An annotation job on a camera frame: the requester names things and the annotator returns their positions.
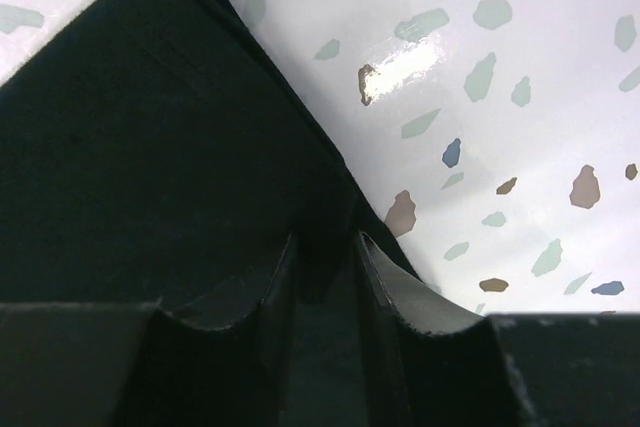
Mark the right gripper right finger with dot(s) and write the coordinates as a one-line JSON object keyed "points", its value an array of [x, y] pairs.
{"points": [[430, 362]]}

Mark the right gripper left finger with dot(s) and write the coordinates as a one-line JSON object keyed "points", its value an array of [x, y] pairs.
{"points": [[219, 360]]}

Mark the black t shirt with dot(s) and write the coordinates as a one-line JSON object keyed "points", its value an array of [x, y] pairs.
{"points": [[152, 150]]}

